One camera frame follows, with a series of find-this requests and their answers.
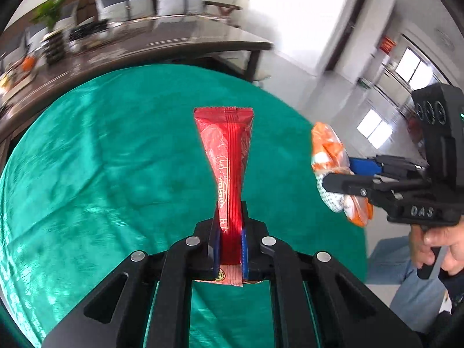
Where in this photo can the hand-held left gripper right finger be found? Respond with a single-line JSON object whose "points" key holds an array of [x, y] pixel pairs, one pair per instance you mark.
{"points": [[244, 252]]}

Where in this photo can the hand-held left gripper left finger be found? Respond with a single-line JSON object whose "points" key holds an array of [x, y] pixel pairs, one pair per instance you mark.
{"points": [[216, 250]]}

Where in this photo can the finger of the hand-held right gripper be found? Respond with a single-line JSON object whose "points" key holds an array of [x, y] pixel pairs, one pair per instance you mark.
{"points": [[364, 166], [344, 183]]}

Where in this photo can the orange white plastic wrapper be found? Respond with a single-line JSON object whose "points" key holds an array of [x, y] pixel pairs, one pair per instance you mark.
{"points": [[326, 148]]}

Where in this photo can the red snack wrapper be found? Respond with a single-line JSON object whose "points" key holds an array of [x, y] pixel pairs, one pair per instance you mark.
{"points": [[228, 159]]}

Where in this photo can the person's right forearm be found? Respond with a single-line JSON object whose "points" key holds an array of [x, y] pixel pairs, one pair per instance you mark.
{"points": [[455, 290]]}

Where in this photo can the person's right hand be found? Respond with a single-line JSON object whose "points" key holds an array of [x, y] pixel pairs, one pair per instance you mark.
{"points": [[451, 248]]}

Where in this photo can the cream wheeled stool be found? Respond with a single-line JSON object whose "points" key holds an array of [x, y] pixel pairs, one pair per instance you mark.
{"points": [[263, 78]]}

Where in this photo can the green tablecloth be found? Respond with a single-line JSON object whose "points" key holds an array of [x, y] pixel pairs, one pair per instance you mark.
{"points": [[108, 170]]}

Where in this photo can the person's leg in jeans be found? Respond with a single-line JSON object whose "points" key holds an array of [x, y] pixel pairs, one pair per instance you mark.
{"points": [[417, 297]]}

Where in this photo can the dark brown door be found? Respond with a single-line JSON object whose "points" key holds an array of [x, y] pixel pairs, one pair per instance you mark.
{"points": [[344, 32]]}

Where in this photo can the dark wooden coffee table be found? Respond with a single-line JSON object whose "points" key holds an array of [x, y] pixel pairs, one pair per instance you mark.
{"points": [[163, 40]]}

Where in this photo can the dish of dark fruit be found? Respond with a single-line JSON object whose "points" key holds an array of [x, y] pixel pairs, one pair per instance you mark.
{"points": [[89, 31]]}

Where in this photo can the potted green plant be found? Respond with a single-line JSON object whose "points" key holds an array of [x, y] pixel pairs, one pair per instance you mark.
{"points": [[50, 14]]}

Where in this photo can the red wall sign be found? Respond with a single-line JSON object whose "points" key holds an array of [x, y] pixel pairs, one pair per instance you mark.
{"points": [[388, 43]]}

